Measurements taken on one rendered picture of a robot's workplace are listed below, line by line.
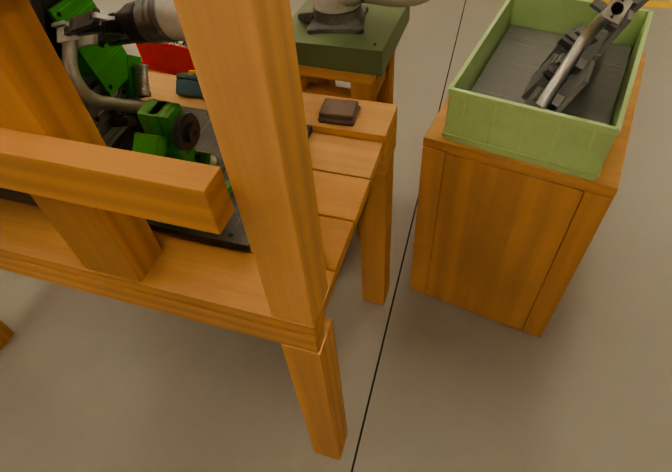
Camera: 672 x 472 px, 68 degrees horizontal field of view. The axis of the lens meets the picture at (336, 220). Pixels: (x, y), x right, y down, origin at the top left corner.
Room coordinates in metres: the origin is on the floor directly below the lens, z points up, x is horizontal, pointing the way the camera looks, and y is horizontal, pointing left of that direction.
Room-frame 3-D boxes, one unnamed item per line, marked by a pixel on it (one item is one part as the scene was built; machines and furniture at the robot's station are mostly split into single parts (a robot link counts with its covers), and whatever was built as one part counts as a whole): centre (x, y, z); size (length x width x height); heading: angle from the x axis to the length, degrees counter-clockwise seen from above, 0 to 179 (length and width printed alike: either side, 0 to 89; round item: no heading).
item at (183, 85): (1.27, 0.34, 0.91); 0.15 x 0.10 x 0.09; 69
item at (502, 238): (1.25, -0.67, 0.39); 0.68 x 0.52 x 0.79; 149
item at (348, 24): (1.56, -0.05, 0.95); 0.22 x 0.18 x 0.06; 78
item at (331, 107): (1.09, -0.04, 0.91); 0.10 x 0.08 x 0.03; 70
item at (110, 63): (1.10, 0.54, 1.17); 0.13 x 0.12 x 0.20; 69
